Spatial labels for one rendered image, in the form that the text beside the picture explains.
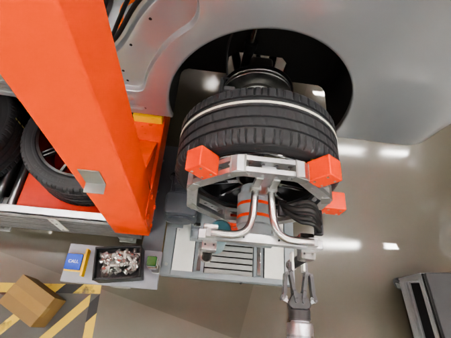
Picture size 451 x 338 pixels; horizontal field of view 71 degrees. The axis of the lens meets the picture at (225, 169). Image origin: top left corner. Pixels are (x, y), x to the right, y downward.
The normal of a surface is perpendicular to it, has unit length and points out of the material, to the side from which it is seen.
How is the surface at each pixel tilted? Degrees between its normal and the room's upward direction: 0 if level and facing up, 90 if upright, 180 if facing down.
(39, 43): 90
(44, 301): 0
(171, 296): 0
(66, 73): 90
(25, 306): 0
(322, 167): 55
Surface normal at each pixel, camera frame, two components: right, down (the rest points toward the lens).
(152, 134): 0.11, -0.45
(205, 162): 0.78, -0.24
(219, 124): -0.45, -0.44
